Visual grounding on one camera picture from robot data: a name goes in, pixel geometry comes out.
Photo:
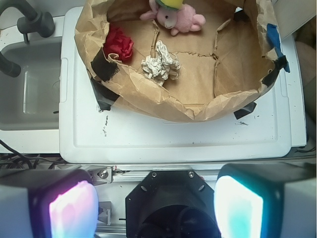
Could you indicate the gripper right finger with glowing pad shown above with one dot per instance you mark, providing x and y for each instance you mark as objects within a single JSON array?
[{"x": 269, "y": 200}]

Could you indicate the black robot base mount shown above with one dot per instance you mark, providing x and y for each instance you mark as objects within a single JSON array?
[{"x": 171, "y": 204}]

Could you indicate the white paper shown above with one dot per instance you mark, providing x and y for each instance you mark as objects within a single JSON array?
[{"x": 162, "y": 65}]

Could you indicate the crumpled red paper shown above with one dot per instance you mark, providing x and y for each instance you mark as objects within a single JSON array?
[{"x": 118, "y": 43}]

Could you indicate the pink plush bunny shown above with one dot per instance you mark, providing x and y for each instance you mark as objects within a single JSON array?
[{"x": 182, "y": 21}]

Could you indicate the white plastic tray lid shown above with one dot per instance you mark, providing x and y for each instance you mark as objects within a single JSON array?
[{"x": 90, "y": 135}]

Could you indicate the grey toy sink basin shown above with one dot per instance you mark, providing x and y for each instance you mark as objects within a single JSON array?
[{"x": 30, "y": 101}]

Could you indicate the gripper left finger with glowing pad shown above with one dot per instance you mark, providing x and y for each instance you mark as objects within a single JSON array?
[{"x": 47, "y": 204}]

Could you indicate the brown paper bag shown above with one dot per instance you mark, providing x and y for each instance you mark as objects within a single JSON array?
[{"x": 224, "y": 67}]

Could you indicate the blue tape strip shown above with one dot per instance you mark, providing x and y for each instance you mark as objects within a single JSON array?
[{"x": 273, "y": 38}]

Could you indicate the dark grey toy faucet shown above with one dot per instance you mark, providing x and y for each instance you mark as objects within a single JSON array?
[{"x": 32, "y": 21}]

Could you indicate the aluminium extrusion rail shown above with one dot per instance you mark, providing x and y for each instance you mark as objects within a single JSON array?
[{"x": 136, "y": 173}]

